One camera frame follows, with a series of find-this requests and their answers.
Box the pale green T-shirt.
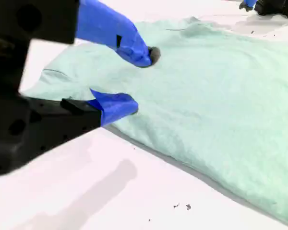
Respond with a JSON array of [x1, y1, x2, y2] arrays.
[[21, 16, 288, 228]]

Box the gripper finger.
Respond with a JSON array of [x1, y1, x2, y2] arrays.
[[45, 88, 139, 152], [239, 0, 258, 12], [14, 0, 162, 68]]

